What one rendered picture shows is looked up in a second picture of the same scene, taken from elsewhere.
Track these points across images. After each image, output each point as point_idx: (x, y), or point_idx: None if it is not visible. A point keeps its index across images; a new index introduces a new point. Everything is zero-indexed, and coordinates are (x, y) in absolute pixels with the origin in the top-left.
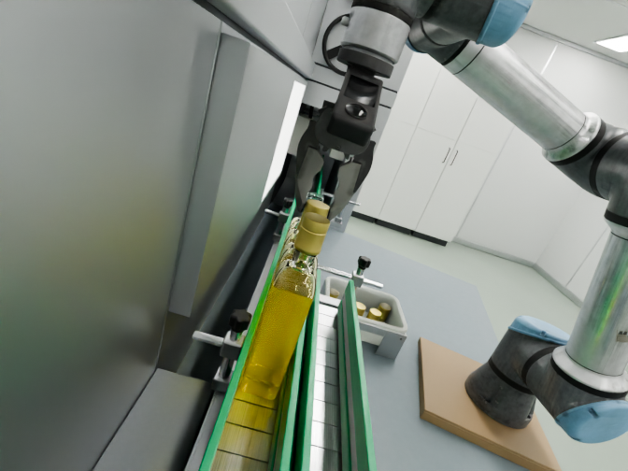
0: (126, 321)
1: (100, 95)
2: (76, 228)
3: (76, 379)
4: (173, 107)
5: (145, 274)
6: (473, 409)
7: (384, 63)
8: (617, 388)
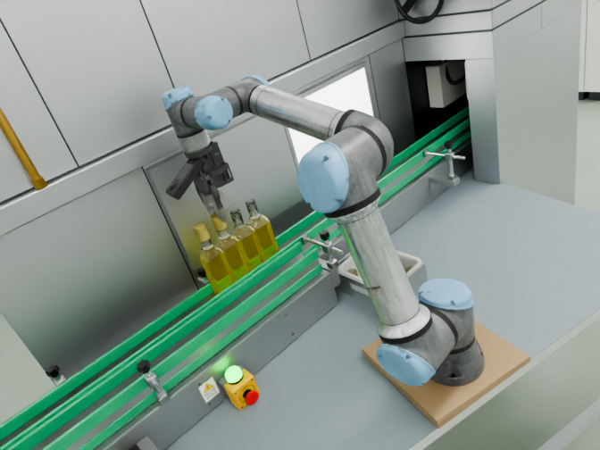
0: (148, 269)
1: (93, 220)
2: (102, 246)
3: (127, 283)
4: (128, 205)
5: (150, 254)
6: None
7: (191, 154)
8: (387, 335)
